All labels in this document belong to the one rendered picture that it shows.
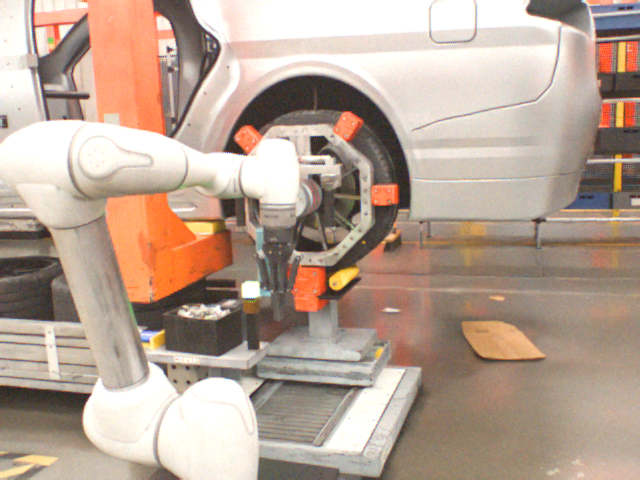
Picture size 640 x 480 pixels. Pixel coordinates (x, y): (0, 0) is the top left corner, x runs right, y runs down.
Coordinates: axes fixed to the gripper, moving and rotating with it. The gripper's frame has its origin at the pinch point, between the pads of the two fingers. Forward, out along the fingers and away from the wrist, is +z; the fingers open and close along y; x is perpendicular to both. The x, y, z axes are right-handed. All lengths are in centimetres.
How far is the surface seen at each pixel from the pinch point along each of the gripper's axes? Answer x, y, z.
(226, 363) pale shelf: 19.1, -24.9, 24.7
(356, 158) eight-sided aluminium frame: 92, -7, -33
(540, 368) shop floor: 156, 62, 63
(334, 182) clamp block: 70, -8, -25
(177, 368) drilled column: 22, -43, 30
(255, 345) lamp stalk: 26.2, -18.7, 20.7
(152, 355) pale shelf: 18, -50, 25
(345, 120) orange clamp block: 92, -11, -47
